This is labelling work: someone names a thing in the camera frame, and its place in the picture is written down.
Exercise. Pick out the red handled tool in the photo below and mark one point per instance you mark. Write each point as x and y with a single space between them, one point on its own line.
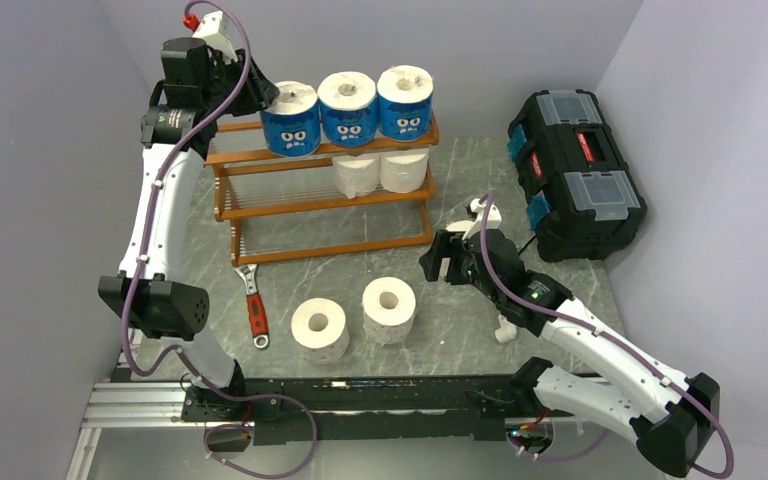
255 307

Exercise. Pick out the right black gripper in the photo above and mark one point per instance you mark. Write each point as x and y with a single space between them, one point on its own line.
445 244

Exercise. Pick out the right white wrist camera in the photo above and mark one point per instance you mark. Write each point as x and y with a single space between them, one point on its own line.
481 217

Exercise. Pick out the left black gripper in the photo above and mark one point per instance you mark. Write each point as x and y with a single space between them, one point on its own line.
260 91

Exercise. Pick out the white roll sideways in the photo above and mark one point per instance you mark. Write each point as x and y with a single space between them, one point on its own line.
403 171

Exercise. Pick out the white roll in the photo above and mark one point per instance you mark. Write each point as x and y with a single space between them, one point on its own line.
389 309
356 176
320 331

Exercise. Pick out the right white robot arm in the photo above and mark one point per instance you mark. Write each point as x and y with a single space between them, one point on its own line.
669 416

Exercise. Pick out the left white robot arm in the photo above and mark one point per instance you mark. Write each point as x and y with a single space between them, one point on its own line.
160 314

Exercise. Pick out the black plastic toolbox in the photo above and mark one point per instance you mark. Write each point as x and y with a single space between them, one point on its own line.
582 202

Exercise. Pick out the orange wooden two-tier shelf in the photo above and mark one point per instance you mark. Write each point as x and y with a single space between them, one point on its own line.
256 183

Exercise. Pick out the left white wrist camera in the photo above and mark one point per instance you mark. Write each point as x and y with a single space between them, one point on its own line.
213 28

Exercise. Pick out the blue roll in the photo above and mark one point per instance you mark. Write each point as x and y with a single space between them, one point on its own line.
349 108
405 95
291 124

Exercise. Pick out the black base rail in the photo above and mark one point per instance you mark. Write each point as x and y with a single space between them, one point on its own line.
282 410

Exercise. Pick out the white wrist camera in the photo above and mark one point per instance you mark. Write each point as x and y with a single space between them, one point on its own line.
213 28
481 217

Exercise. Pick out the green and white pipe fitting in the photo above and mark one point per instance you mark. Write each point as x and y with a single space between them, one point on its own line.
506 331

